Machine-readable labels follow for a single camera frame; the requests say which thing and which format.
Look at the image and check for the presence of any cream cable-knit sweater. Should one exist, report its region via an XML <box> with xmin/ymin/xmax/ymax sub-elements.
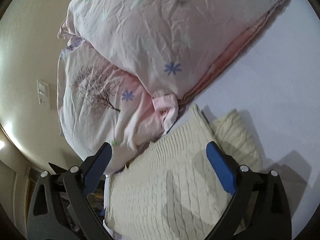
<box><xmin>105</xmin><ymin>105</ymin><xmax>263</xmax><ymax>239</ymax></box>

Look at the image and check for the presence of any pink floral pillow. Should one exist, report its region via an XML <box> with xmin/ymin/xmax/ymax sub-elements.
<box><xmin>58</xmin><ymin>0</ymin><xmax>286</xmax><ymax>103</ymax></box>
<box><xmin>57</xmin><ymin>36</ymin><xmax>178</xmax><ymax>175</ymax></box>

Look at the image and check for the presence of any lavender bed sheet mattress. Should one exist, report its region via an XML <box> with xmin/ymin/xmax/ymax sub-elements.
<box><xmin>167</xmin><ymin>0</ymin><xmax>319</xmax><ymax>239</ymax></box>

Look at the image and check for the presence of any white wall switch panel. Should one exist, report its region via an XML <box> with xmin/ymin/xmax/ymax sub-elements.
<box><xmin>37</xmin><ymin>80</ymin><xmax>51</xmax><ymax>109</ymax></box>

